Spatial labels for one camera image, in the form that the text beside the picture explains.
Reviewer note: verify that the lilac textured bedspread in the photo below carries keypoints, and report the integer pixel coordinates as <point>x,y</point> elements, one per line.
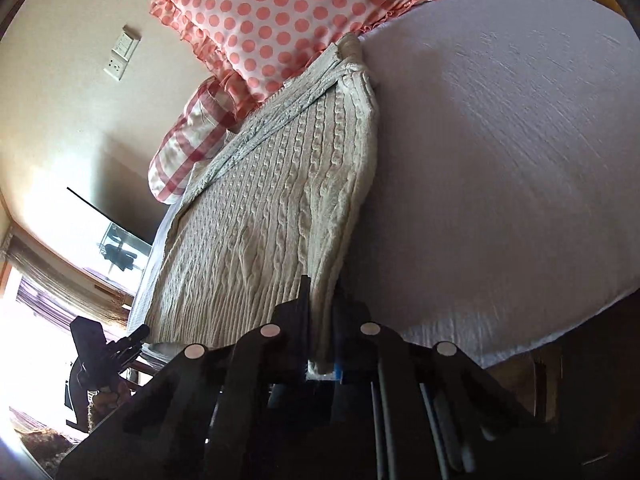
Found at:
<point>504,208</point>

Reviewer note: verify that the pink polka dot pillow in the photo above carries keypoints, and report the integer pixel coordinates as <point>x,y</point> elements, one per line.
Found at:
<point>253,46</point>

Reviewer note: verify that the red checked bolster pillow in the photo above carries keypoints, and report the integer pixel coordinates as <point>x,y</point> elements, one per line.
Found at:
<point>206,122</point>

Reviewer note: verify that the white light switch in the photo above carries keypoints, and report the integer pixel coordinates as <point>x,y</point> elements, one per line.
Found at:
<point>126,44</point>

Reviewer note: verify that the white wall socket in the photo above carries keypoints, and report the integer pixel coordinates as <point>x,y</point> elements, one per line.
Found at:
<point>115,67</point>

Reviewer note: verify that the person's left hand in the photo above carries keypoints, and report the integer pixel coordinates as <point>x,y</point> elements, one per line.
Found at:
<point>104,403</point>

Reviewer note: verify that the beige cable-knit sweater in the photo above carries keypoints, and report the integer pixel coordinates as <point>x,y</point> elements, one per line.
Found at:
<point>279,202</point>

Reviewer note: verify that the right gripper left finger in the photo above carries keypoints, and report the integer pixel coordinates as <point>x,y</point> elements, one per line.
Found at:
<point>228,413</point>

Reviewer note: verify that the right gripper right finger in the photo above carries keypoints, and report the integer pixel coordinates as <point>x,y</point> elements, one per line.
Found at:
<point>403,411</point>

